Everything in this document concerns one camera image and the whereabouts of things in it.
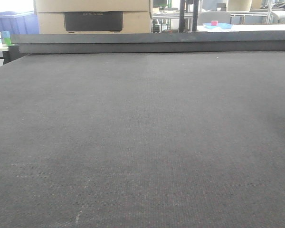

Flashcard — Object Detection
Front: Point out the black vertical post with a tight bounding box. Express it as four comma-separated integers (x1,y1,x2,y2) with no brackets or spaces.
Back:
178,0,187,33

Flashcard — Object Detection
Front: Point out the lower cardboard box black panel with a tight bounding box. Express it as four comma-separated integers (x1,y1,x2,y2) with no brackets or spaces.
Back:
38,11,152,34

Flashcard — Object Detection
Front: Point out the pink cube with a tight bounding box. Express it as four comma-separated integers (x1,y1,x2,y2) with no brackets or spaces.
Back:
211,20,218,26

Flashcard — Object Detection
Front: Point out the upper cardboard box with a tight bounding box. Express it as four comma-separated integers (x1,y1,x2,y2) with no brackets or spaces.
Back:
36,0,152,12

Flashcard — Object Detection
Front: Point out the light blue tray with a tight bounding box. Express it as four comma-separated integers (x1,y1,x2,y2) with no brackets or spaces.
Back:
203,23,232,29

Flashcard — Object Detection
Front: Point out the blue green small cup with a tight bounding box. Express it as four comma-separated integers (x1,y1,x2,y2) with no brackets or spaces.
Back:
1,31,11,46

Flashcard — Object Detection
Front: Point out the dark raised table edge board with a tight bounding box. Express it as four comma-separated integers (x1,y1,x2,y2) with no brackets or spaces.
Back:
11,31,285,54

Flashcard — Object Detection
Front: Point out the blue plastic crate background left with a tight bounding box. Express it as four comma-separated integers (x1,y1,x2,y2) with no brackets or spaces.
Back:
0,11,39,34

